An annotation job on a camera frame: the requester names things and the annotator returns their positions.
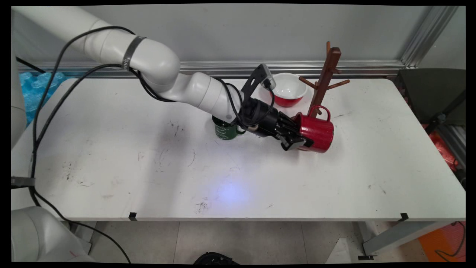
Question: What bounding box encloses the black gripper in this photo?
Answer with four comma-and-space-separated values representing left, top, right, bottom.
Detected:
241, 98, 314, 152

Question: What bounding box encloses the red enamel mug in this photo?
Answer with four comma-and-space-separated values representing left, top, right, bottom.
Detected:
291, 105, 335, 154

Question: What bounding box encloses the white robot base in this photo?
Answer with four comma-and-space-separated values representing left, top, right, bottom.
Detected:
11, 206, 95, 263

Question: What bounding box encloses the red bowl white inside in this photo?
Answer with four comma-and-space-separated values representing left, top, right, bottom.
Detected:
269, 73, 309, 108

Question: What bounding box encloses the green enamel mug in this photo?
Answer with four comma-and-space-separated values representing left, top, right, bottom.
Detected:
212, 115, 247, 141

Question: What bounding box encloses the brown wooden mug tree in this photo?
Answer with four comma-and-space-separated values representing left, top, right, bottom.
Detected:
298, 41, 351, 119

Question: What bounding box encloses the white table leg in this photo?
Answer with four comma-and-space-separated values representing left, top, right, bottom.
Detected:
358, 221, 459, 257

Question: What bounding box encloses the black round floor object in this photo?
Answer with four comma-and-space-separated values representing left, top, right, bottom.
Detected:
193, 252, 239, 265

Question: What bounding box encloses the red plastic bag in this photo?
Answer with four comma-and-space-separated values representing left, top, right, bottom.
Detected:
422, 124, 460, 172

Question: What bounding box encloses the orange floor mat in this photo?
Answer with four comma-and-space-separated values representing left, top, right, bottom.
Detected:
418, 221, 466, 262

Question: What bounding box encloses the blue bubble wrap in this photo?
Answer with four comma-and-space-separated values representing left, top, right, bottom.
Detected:
19, 71, 67, 127

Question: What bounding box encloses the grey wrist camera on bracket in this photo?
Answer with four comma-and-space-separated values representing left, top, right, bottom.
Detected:
241, 63, 277, 99

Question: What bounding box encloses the horizontal aluminium frame rail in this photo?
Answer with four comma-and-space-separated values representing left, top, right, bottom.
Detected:
16, 60, 406, 79

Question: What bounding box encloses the short aluminium frame rail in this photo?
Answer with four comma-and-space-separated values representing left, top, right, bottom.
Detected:
439, 124, 466, 169

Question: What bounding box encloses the slanted aluminium frame post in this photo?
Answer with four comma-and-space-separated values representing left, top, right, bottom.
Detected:
401, 6, 460, 69

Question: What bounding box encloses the black arm strap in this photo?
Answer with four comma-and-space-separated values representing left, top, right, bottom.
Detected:
122, 35, 147, 71

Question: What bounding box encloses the thin black cable on mat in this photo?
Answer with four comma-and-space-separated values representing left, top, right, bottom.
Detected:
434, 221, 466, 259

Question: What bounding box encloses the black floor cable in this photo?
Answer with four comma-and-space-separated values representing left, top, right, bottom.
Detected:
29, 186, 131, 264

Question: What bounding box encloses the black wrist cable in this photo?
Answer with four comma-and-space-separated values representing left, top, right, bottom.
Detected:
11, 25, 276, 186

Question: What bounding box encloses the black cable behind table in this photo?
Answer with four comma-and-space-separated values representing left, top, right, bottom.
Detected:
16, 57, 46, 73

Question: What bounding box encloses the dark cable clamp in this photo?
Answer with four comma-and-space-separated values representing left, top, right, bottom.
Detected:
11, 176, 36, 189

